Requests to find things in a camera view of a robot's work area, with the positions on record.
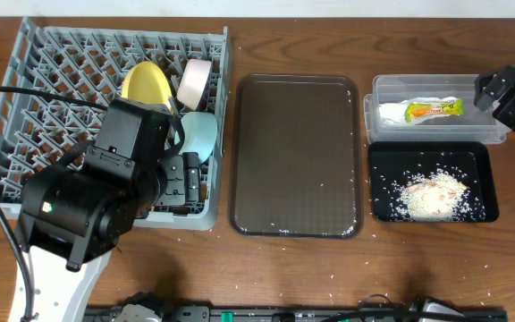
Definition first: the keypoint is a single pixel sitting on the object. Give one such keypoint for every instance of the dark brown serving tray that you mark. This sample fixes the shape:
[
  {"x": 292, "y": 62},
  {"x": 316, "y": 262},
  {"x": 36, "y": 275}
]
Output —
[{"x": 296, "y": 158}]

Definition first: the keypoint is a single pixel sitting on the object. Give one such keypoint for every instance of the grey plastic dish rack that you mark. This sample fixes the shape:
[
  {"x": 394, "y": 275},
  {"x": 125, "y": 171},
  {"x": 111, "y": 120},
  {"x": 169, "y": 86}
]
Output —
[{"x": 88, "y": 64}]

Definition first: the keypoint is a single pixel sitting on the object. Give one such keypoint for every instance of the green snack wrapper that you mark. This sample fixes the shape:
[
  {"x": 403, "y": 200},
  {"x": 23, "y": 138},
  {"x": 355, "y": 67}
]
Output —
[{"x": 420, "y": 109}]

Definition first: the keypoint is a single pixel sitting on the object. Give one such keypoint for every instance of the clear plastic bin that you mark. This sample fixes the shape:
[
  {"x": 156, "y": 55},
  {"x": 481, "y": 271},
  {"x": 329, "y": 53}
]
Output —
[{"x": 474, "y": 125}]

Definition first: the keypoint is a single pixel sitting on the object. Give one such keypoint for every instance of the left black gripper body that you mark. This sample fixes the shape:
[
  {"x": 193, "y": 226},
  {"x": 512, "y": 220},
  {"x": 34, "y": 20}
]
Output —
[{"x": 179, "y": 180}]

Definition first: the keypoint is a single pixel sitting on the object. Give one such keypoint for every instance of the light blue bowl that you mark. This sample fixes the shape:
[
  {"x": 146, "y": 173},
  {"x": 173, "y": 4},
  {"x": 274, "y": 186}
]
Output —
[{"x": 200, "y": 129}]

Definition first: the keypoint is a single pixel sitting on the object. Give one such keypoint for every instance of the pile of rice waste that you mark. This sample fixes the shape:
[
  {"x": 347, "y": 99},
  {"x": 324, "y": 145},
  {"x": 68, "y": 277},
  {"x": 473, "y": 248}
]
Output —
[{"x": 446, "y": 194}]

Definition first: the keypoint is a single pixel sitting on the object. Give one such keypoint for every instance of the white plate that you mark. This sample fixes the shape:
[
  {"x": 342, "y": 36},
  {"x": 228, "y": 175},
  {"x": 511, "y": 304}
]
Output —
[{"x": 193, "y": 83}]

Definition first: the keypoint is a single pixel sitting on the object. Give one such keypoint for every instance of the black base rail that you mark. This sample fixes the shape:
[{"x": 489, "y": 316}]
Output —
[{"x": 376, "y": 307}]

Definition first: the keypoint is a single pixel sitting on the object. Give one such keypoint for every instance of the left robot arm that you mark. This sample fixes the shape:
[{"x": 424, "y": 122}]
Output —
[{"x": 74, "y": 211}]

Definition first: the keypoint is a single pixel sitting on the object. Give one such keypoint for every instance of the black waste tray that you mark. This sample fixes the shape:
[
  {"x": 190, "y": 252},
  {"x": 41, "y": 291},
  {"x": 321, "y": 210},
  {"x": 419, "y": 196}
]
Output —
[{"x": 391, "y": 158}]

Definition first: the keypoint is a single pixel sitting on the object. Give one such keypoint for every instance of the yellow plate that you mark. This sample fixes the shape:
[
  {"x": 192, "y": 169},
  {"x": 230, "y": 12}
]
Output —
[{"x": 146, "y": 83}]

